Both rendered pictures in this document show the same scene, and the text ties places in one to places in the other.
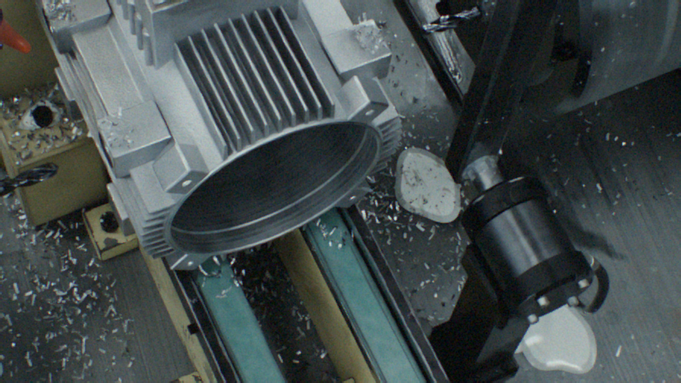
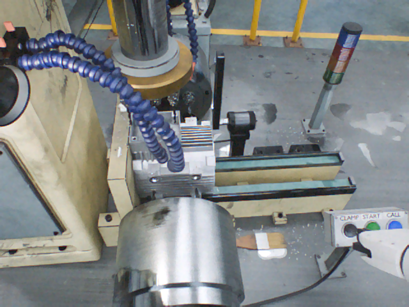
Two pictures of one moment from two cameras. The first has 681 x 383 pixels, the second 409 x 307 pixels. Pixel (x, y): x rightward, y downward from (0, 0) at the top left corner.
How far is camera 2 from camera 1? 0.58 m
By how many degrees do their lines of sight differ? 35
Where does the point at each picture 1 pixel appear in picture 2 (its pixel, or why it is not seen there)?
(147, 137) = (199, 165)
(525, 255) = (246, 118)
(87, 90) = (173, 180)
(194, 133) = (202, 155)
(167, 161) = (209, 160)
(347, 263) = (218, 164)
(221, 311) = (222, 192)
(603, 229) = (214, 133)
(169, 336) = not seen: hidden behind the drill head
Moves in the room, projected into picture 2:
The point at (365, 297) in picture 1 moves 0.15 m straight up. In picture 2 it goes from (228, 164) to (232, 130)
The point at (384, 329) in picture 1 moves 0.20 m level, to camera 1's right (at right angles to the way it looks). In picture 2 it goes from (237, 163) to (262, 123)
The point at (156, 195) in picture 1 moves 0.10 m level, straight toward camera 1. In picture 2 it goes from (210, 172) to (250, 180)
